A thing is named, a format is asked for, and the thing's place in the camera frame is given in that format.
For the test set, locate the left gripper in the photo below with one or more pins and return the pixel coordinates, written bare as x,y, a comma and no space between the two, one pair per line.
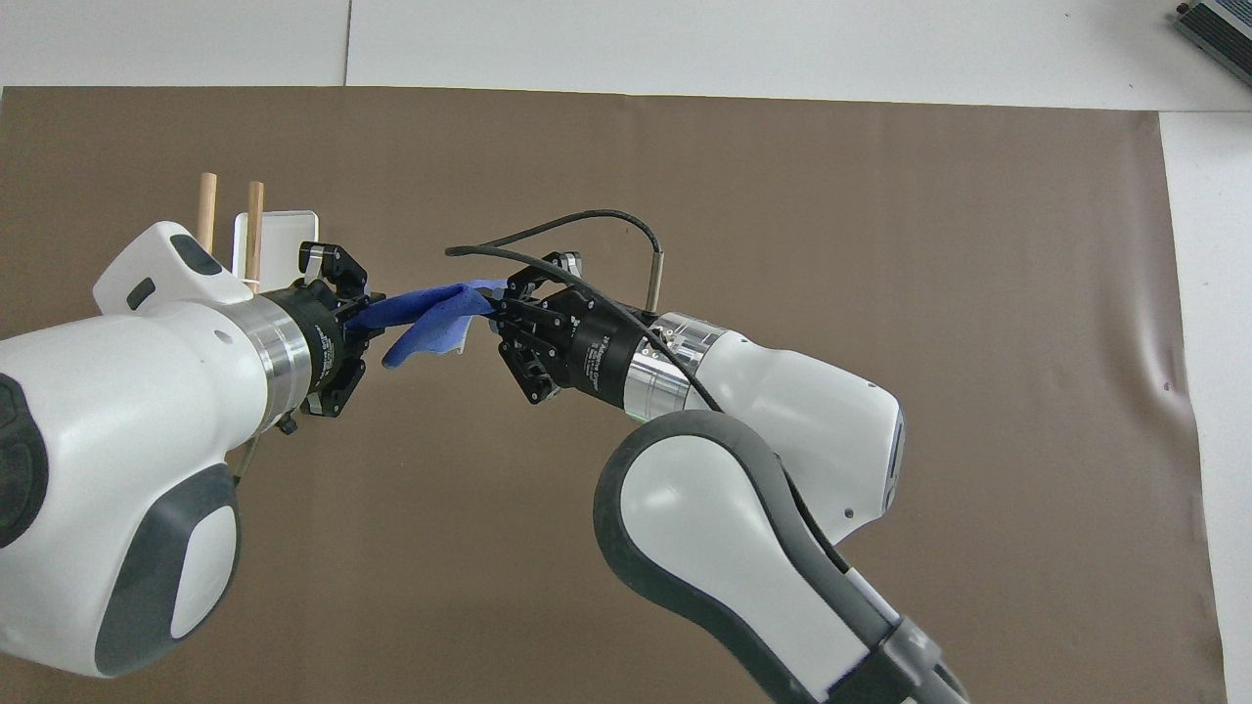
321,332

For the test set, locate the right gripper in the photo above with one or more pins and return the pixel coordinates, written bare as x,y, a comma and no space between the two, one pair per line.
592,352

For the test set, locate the blue towel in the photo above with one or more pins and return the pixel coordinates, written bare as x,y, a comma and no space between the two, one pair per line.
430,328

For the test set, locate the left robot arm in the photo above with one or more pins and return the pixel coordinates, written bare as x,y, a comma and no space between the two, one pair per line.
117,411

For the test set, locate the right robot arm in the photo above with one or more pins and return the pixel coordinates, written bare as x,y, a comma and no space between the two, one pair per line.
782,430

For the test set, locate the grey metal box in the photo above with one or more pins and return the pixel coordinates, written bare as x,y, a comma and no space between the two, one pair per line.
1218,24

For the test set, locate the wooden rack post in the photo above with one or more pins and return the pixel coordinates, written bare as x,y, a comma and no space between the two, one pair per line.
254,230
206,210

